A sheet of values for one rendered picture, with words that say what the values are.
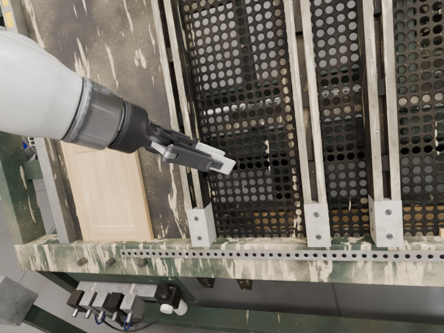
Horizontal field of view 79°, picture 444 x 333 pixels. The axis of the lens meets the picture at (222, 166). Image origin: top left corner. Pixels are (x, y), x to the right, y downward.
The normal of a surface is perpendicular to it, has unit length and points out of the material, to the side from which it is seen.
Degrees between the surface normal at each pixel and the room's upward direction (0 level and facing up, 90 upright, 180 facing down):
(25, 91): 82
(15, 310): 90
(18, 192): 90
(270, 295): 0
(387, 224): 56
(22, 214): 90
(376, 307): 0
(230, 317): 0
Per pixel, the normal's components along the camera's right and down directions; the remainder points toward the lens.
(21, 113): 0.46, 0.58
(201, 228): -0.29, 0.18
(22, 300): 0.95, -0.09
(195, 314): -0.28, -0.71
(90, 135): 0.32, 0.73
